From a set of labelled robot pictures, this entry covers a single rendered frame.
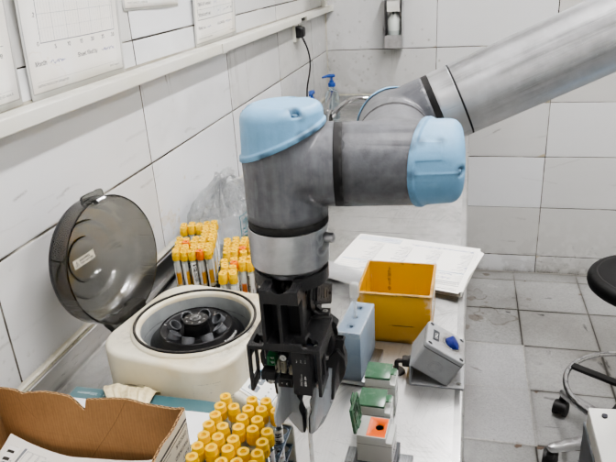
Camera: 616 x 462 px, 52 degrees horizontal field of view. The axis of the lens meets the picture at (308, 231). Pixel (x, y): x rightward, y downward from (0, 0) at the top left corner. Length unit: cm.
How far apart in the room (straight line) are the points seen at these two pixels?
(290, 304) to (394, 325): 60
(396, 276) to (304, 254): 69
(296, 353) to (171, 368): 39
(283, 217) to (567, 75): 31
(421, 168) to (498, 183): 272
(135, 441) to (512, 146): 259
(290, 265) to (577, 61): 33
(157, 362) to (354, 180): 53
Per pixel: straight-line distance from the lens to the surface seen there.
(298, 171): 53
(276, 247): 55
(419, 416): 100
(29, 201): 109
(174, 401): 96
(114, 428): 88
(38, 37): 111
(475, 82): 65
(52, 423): 93
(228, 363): 94
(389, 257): 145
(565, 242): 338
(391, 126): 54
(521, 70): 65
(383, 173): 52
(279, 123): 52
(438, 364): 104
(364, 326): 103
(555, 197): 328
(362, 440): 86
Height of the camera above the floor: 151
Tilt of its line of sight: 23 degrees down
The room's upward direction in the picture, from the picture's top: 4 degrees counter-clockwise
